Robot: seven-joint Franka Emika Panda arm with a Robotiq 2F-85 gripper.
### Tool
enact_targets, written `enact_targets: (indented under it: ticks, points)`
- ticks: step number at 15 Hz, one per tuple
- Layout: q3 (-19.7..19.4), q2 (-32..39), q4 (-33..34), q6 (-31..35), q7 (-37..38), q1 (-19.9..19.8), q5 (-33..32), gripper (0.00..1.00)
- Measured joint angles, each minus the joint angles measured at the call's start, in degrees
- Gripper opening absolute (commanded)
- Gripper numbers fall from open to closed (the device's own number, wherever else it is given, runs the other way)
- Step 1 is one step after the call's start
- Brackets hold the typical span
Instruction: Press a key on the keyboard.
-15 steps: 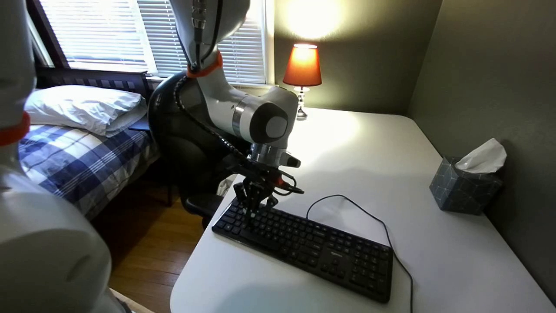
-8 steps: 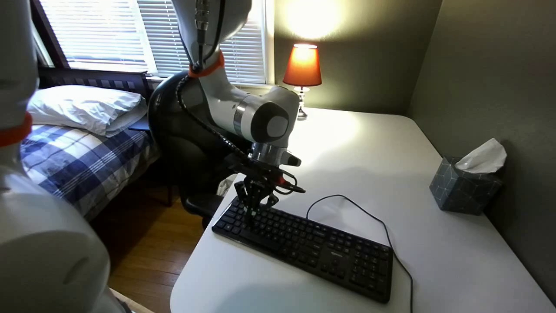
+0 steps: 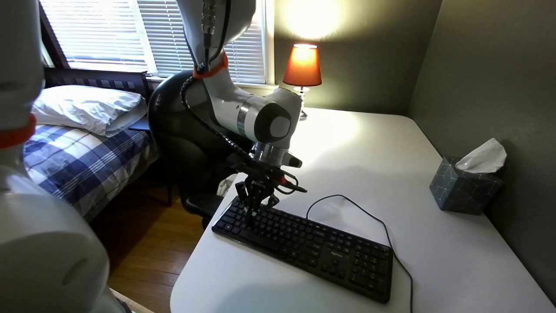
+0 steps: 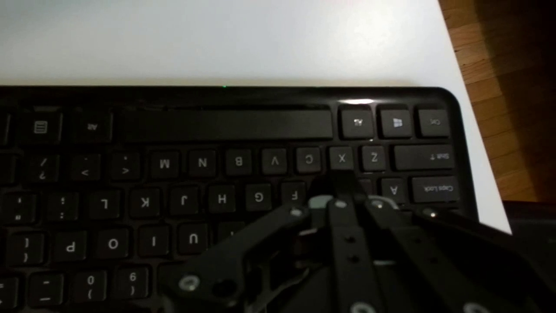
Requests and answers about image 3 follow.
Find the black office chair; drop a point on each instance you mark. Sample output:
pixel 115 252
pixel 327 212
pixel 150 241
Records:
pixel 174 144

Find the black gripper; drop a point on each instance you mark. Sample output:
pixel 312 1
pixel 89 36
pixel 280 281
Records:
pixel 270 170

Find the white window frame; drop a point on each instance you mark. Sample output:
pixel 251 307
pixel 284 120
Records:
pixel 258 90

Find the white pillow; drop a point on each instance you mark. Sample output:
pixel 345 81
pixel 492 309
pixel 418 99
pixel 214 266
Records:
pixel 87 106

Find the white tissue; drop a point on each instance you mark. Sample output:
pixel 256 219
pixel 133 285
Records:
pixel 484 154

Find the blue white plaid blanket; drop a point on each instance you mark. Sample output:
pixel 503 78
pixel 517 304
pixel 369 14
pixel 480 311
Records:
pixel 87 165

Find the dark wooden bed headboard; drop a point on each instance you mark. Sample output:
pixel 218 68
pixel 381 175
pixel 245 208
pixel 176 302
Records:
pixel 105 78

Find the grey patterned tissue box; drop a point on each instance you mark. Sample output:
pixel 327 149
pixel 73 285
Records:
pixel 463 191

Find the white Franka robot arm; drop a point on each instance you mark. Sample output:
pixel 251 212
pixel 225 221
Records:
pixel 244 114

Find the black computer keyboard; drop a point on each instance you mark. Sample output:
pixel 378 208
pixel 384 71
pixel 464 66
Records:
pixel 313 252

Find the orange shade table lamp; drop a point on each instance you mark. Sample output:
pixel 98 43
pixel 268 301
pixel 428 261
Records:
pixel 303 64

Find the dark diagonal post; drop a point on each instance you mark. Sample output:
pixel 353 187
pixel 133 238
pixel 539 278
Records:
pixel 53 43

